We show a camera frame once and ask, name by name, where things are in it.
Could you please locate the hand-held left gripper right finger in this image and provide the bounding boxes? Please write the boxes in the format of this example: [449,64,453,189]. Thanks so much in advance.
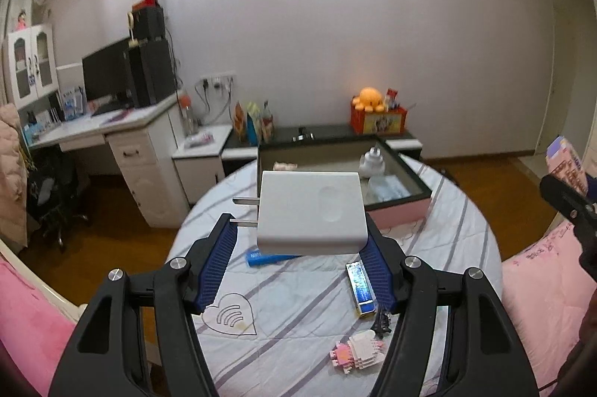
[361,213,532,397]

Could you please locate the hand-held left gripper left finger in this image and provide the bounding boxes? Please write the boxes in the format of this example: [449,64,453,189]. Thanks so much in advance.
[49,213,238,397]

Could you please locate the blue shiny slim box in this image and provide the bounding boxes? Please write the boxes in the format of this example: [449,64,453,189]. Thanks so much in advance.
[345,259,378,318]

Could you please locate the pink purple block toy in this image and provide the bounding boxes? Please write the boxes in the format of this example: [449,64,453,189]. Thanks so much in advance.
[546,136,589,198]

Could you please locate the black beaded hair clip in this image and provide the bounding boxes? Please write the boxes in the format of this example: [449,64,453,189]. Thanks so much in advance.
[371,306,393,337]

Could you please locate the blue pen-like stick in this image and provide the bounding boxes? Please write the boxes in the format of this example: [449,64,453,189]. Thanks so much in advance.
[245,248,301,267]

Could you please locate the pink box with black rim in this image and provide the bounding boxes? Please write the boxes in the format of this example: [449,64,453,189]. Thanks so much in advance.
[256,135,432,230]

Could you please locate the pink white block figure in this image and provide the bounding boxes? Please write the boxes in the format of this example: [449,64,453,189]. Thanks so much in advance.
[329,330,388,372]

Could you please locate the white plug charger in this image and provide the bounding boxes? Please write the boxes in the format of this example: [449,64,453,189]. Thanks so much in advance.
[232,170,369,258]

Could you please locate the white plug-in device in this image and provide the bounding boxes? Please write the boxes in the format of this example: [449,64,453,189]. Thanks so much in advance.
[359,146,388,178]

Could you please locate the striped white tablecloth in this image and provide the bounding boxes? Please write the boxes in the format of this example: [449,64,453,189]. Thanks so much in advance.
[165,159,502,397]

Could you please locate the pink quilt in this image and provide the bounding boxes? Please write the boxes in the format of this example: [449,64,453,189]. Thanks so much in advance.
[501,220,597,397]

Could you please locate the low white side table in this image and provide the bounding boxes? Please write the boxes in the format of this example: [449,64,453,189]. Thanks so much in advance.
[172,124,234,206]

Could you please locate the white desk with drawers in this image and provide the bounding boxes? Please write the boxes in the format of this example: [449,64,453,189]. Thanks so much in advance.
[28,91,197,230]

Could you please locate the white door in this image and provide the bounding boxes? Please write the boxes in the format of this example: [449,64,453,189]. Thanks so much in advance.
[536,0,574,155]

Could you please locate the orange snack bag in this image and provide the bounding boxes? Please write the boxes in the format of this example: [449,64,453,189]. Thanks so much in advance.
[233,102,248,141]

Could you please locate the green snack bag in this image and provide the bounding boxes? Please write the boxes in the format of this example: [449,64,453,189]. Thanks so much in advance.
[246,102,263,146]

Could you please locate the small drink bottle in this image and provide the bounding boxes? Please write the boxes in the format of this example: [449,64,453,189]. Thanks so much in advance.
[260,101,275,143]

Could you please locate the bottle with orange cap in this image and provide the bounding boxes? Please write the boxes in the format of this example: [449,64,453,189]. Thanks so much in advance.
[178,91,199,135]

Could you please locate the red cartoon storage box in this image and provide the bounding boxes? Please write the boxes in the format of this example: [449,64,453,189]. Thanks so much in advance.
[350,105,409,137]

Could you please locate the black-topped low cabinet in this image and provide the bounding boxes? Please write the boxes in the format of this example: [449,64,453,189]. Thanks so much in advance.
[221,123,425,178]

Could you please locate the black office chair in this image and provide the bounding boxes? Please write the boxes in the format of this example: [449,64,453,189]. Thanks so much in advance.
[25,145,91,253]

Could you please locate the purple notebook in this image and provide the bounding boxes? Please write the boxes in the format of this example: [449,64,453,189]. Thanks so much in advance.
[100,110,134,125]

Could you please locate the small toys in red box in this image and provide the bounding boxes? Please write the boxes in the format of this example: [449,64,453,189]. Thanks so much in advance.
[385,88,418,112]

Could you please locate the orange octopus plush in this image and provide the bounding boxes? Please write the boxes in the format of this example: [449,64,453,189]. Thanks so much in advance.
[352,87,385,113]

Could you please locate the pink blanket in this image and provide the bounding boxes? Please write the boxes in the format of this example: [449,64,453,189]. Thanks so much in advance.
[0,257,80,397]

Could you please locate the black computer tower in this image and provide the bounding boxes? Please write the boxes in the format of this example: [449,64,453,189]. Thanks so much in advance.
[127,39,175,109]

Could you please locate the blue boxes on desk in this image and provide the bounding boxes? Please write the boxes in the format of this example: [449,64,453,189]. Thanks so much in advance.
[60,85,87,122]

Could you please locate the black computer monitor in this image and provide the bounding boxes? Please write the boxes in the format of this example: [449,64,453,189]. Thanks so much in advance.
[81,37,134,109]

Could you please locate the pink padded jacket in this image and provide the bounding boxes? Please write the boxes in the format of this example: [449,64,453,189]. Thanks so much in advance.
[0,103,29,248]

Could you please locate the black speaker box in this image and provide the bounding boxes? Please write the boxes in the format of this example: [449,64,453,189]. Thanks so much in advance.
[132,6,166,46]

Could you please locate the beige desk fan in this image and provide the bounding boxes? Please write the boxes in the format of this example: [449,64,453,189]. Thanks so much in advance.
[127,11,141,48]

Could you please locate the white glass-door cabinet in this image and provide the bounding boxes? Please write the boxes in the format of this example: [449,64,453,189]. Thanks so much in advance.
[2,24,59,109]

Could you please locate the black power cable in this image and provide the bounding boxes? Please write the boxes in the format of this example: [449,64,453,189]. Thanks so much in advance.
[193,80,234,125]

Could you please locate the white wall socket strip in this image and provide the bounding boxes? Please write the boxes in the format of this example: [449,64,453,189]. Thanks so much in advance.
[200,73,236,90]

